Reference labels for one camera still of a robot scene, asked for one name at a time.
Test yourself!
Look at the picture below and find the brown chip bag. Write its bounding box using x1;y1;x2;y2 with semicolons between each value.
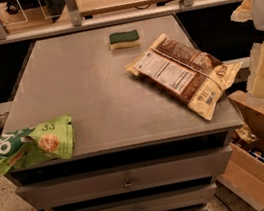
125;34;242;120

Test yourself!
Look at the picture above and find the snack bag in box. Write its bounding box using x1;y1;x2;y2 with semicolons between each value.
235;125;258;144

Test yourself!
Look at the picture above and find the green rice chip bag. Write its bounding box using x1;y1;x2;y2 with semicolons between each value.
0;115;75;176

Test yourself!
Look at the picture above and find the open cardboard box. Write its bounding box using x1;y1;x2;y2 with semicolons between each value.
218;91;264;211

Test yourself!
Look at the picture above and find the blue can in box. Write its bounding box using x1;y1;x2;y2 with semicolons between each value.
249;149;264;163

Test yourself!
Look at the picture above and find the green yellow sponge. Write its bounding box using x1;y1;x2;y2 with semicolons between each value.
109;30;140;50

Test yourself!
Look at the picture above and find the top grey drawer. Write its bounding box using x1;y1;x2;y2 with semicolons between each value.
16;145;232;209

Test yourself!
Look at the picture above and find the grey drawer cabinet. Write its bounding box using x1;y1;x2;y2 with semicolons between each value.
5;15;241;211

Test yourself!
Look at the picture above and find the middle grey drawer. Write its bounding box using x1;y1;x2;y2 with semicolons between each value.
75;184;217;211

